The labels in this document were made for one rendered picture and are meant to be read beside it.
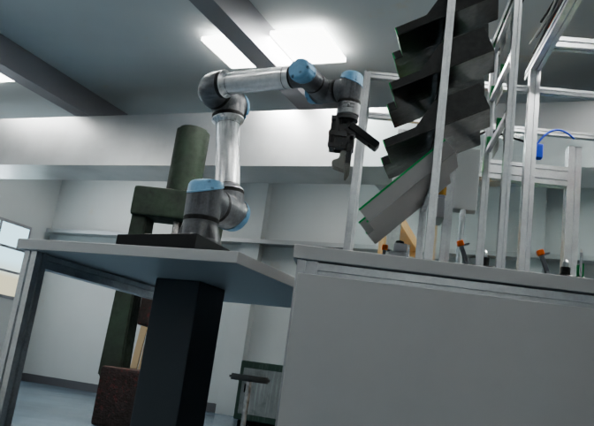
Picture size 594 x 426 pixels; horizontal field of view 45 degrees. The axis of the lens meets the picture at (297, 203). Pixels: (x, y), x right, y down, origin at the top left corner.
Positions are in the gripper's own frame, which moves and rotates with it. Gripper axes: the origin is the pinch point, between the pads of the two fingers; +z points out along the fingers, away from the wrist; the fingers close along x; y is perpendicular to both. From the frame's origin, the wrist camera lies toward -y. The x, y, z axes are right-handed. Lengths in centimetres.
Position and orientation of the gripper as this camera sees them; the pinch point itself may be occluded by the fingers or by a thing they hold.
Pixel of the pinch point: (346, 176)
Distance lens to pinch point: 230.2
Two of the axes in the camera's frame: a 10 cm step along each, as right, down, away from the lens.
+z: -1.3, 9.6, -2.4
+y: -9.9, -1.0, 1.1
